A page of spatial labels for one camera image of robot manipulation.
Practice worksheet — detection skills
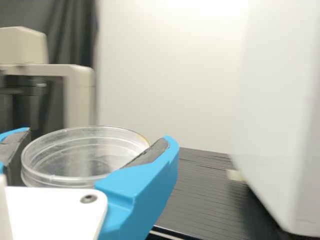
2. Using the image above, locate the petri dish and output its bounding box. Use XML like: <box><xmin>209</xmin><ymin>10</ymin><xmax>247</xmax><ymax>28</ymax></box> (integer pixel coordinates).
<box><xmin>21</xmin><ymin>125</ymin><xmax>152</xmax><ymax>188</ymax></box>

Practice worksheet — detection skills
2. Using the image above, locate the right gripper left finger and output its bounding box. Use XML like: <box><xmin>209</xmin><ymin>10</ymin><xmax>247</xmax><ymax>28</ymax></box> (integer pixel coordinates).
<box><xmin>0</xmin><ymin>127</ymin><xmax>32</xmax><ymax>187</ymax></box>

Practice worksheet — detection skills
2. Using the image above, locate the black platform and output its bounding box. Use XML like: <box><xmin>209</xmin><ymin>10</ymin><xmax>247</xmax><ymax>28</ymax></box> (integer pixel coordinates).
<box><xmin>149</xmin><ymin>146</ymin><xmax>285</xmax><ymax>240</ymax></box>

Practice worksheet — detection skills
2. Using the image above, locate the cream microscope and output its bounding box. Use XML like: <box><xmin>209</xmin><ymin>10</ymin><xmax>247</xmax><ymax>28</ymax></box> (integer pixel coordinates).
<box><xmin>0</xmin><ymin>26</ymin><xmax>97</xmax><ymax>141</ymax></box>

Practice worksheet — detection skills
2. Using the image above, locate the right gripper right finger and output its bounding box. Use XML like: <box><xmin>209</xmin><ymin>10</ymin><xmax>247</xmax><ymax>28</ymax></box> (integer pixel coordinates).
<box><xmin>94</xmin><ymin>135</ymin><xmax>180</xmax><ymax>240</ymax></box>

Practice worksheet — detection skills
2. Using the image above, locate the white incubator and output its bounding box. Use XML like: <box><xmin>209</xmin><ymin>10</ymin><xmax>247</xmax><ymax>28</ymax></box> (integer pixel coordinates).
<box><xmin>226</xmin><ymin>0</ymin><xmax>320</xmax><ymax>238</ymax></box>

